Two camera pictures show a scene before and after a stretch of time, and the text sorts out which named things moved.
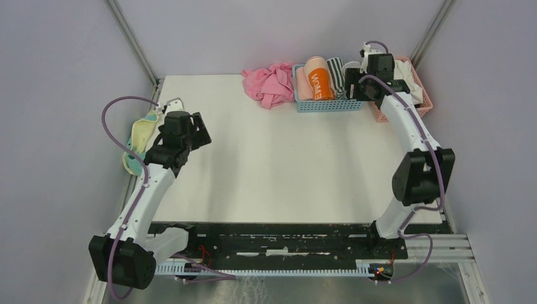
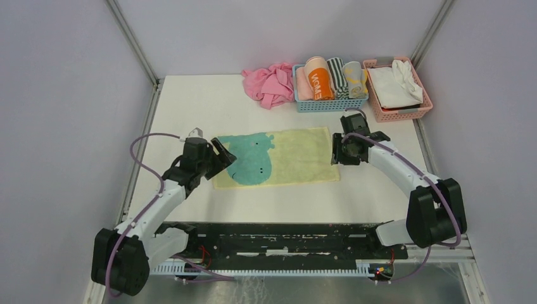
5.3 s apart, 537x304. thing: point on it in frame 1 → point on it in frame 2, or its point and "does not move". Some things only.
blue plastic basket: x=303 y=106 does not move
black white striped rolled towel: x=336 y=67 does not move
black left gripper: x=200 y=136 → x=222 y=160
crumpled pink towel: x=270 y=87 does not move
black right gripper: x=353 y=76 → x=337 y=155
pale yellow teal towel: x=142 y=126 → x=290 y=156
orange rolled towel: x=319 y=78 does not move
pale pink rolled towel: x=304 y=90 does not move
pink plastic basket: x=426 y=104 does not move
